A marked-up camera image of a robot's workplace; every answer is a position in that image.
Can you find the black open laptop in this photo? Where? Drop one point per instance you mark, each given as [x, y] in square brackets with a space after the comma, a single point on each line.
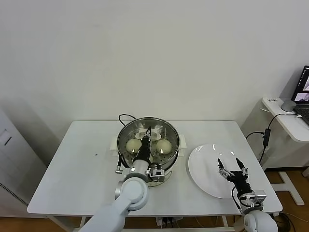
[303, 84]

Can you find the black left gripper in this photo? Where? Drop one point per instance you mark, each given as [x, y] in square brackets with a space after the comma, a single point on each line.
[144, 151]

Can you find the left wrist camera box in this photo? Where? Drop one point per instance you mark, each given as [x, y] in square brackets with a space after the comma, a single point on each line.
[157, 173]

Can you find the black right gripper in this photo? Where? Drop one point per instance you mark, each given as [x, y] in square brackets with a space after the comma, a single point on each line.
[241, 182]

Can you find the white side desk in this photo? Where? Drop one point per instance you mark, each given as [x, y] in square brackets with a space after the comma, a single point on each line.
[289, 128]

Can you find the white round plate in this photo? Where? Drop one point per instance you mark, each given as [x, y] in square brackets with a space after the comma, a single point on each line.
[202, 174]

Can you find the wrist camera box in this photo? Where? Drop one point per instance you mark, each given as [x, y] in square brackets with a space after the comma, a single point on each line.
[259, 197]
[157, 173]

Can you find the white power strip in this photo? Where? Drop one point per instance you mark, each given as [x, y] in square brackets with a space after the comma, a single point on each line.
[160, 221]

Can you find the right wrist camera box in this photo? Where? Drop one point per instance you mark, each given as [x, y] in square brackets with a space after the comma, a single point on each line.
[259, 197]

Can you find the white cabinet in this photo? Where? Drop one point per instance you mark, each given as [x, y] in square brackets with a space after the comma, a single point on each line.
[14, 157]

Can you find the white table frame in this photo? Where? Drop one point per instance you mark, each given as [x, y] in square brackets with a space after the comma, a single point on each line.
[225, 221]

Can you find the round glass pot lid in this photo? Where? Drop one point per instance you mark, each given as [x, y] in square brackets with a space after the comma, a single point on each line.
[157, 135]

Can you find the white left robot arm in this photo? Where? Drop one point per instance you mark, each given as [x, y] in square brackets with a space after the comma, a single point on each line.
[130, 193]

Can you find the cream electric cooker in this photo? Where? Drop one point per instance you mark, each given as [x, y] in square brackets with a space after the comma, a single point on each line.
[157, 184]

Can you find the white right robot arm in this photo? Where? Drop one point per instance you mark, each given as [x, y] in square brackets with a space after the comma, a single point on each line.
[259, 223]

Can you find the white steamed baozi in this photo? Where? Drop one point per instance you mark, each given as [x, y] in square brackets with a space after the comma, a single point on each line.
[132, 145]
[164, 147]

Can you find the grey cylindrical speaker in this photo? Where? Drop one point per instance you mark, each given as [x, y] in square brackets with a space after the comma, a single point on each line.
[288, 106]

